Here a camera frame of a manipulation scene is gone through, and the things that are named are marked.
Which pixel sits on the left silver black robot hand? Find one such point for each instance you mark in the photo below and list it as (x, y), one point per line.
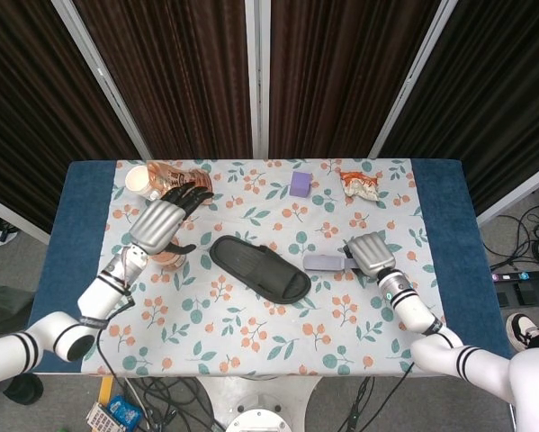
(156, 222)

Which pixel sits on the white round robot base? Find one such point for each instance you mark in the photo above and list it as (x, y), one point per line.
(255, 418)

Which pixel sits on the clear jar of rubber bands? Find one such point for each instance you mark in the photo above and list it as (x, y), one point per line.
(172, 262)

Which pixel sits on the white paper cup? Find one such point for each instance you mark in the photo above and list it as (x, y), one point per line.
(137, 180)

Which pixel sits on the black foot pedal unit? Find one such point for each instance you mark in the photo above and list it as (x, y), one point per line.
(527, 292)

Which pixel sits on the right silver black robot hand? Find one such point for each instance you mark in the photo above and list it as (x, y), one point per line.
(372, 252)

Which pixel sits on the white black sneaker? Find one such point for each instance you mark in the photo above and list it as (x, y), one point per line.
(523, 330)

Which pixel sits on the black round floor object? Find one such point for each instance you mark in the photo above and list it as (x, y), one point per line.
(26, 390)

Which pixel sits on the purple foam cube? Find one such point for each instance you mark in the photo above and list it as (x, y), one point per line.
(300, 184)

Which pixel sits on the floral printed tablecloth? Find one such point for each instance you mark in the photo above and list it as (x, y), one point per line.
(260, 328)

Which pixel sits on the colourful printed small box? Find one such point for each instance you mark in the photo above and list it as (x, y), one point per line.
(100, 418)

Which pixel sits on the black rubber slipper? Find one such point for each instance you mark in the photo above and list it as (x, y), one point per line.
(251, 265)

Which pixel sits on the crumpled orange snack wrapper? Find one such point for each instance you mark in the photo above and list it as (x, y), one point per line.
(360, 185)

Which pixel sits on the blue plastic packet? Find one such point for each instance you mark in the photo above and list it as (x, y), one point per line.
(124, 410)

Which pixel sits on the brown pleated partition panel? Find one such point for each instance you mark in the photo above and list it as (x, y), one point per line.
(341, 81)
(498, 90)
(26, 112)
(174, 81)

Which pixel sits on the blue table cover cloth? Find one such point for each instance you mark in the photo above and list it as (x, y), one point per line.
(84, 202)

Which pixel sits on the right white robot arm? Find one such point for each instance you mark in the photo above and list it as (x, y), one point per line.
(431, 319)

